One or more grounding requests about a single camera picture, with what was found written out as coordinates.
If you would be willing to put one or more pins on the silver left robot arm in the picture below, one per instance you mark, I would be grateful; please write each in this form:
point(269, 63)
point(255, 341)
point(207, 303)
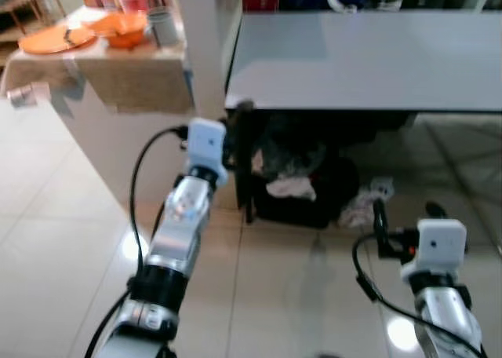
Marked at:
point(176, 224)

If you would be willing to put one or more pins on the pale crumpled floor cloth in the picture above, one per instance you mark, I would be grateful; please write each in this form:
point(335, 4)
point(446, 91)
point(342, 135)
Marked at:
point(362, 209)

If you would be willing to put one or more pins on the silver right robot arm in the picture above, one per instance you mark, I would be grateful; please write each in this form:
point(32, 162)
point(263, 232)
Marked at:
point(451, 319)

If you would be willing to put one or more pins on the beige woven tablecloth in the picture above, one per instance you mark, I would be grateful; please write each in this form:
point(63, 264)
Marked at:
point(133, 79)

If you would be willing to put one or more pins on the orange plastic bowl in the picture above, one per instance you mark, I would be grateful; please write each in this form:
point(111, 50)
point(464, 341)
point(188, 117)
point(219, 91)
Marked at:
point(124, 30)

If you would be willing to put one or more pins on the white cloth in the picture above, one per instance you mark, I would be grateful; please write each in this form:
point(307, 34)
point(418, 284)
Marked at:
point(292, 188)

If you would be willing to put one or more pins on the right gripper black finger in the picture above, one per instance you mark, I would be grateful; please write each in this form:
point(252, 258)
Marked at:
point(435, 211)
point(381, 217)

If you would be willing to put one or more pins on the wooden chair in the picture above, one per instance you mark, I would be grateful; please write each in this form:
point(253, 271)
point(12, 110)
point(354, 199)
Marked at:
point(20, 9)

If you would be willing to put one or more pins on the orange plastic plate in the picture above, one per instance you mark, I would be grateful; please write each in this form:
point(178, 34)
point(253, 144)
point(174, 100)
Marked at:
point(43, 41)

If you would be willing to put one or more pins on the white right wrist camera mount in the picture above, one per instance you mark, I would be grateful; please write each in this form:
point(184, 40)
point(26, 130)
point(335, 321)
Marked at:
point(441, 246)

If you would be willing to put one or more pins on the grey plastic mug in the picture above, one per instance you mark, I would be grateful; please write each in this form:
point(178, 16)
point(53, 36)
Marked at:
point(165, 28)

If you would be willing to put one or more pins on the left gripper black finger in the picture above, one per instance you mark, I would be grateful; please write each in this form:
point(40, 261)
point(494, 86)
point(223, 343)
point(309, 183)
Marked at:
point(230, 130)
point(241, 142)

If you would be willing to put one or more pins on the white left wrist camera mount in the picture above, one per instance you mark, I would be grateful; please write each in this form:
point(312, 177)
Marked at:
point(206, 144)

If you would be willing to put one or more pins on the red container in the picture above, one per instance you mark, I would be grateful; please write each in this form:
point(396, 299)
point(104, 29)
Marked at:
point(135, 0)

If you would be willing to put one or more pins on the black bin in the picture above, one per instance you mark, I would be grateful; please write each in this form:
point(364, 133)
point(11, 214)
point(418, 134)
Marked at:
point(329, 189)

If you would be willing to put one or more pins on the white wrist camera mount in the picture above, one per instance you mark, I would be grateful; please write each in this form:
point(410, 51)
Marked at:
point(206, 144)
point(441, 246)

